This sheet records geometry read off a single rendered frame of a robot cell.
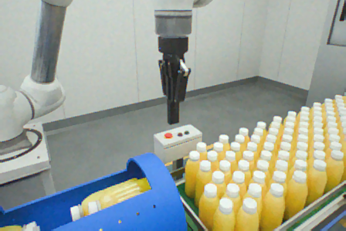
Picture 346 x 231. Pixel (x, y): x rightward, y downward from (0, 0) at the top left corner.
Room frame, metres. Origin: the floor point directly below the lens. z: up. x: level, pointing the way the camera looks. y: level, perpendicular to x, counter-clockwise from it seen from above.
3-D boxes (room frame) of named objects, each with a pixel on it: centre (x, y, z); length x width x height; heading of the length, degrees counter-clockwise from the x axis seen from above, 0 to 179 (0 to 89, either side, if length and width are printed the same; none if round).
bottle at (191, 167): (0.76, -0.08, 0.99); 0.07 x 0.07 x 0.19
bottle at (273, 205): (0.58, -0.34, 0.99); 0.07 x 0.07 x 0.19
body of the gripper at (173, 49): (0.58, 0.00, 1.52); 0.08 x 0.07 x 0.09; 30
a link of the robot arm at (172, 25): (0.58, 0.00, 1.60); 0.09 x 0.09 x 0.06
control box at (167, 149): (0.91, -0.02, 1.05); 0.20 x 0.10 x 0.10; 120
